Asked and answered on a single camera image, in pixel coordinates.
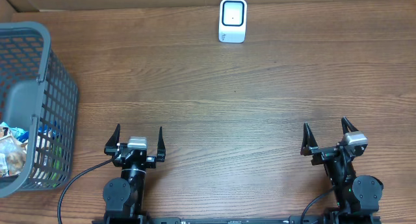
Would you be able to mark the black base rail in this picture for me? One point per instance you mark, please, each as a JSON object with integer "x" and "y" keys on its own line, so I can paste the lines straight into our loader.
{"x": 289, "y": 220}

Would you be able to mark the green snack packet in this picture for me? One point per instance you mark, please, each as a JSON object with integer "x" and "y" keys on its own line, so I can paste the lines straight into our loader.
{"x": 57, "y": 164}

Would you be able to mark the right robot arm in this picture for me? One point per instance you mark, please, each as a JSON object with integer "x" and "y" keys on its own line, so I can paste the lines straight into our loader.
{"x": 357, "y": 196}

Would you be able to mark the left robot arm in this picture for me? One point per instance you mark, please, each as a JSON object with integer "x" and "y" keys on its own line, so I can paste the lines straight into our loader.
{"x": 124, "y": 195}

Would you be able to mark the beige brown snack packet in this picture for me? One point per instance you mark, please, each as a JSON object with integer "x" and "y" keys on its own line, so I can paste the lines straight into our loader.
{"x": 13, "y": 154}

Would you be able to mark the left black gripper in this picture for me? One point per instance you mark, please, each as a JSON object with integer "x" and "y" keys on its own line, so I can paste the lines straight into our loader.
{"x": 151, "y": 162}

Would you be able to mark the white barcode scanner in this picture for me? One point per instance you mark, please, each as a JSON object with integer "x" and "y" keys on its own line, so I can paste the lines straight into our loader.
{"x": 232, "y": 21}

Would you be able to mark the blue snack bar wrapper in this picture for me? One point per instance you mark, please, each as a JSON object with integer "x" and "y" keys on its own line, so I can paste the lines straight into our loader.
{"x": 50, "y": 128}

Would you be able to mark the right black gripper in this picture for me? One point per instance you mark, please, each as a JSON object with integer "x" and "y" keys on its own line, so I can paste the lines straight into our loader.
{"x": 309, "y": 147}

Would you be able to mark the light teal snack packet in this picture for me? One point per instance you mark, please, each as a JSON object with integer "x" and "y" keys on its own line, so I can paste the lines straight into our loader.
{"x": 18, "y": 133}

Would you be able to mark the grey plastic mesh basket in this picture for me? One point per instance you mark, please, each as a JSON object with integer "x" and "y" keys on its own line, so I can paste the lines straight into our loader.
{"x": 35, "y": 89}

